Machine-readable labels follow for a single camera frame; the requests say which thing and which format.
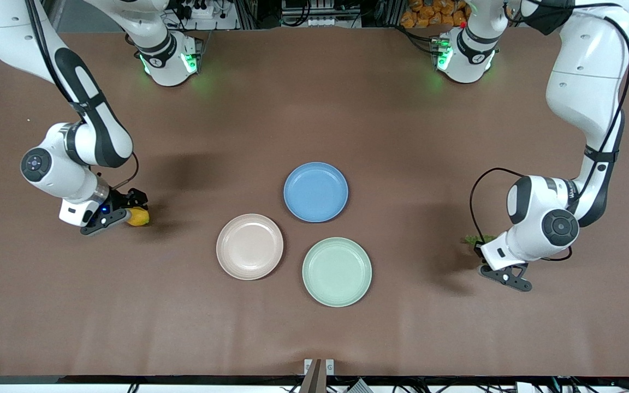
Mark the blue plate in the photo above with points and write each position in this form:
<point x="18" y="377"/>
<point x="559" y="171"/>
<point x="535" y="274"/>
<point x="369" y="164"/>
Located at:
<point x="315" y="192"/>

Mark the yellow lemon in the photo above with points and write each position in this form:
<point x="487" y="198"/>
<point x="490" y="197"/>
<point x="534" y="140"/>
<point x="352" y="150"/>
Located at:
<point x="140" y="218"/>

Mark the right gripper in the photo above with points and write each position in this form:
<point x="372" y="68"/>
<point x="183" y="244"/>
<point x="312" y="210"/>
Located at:
<point x="125" y="199"/>

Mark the green lettuce leaf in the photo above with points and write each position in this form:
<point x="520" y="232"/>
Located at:
<point x="473" y="239"/>

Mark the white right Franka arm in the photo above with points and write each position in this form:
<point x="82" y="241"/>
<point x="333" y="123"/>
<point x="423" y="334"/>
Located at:
<point x="9" y="33"/>

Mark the orange snack packets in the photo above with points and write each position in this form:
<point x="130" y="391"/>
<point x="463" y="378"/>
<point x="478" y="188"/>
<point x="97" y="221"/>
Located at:
<point x="429" y="13"/>

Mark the green plate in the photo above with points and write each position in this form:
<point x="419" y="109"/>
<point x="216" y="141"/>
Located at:
<point x="337" y="272"/>

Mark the pink plate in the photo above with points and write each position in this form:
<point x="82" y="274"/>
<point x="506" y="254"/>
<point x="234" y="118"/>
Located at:
<point x="249" y="246"/>

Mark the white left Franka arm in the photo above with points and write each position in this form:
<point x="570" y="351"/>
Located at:
<point x="582" y="82"/>

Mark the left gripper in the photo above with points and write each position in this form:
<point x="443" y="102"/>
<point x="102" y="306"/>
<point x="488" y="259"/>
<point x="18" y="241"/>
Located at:
<point x="479" y="249"/>

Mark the white power strip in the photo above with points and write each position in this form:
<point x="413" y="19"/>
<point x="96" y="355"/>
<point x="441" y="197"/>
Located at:
<point x="199" y="12"/>

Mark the metal table edge bracket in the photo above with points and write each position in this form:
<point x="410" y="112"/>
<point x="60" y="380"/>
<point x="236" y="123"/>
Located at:
<point x="319" y="374"/>

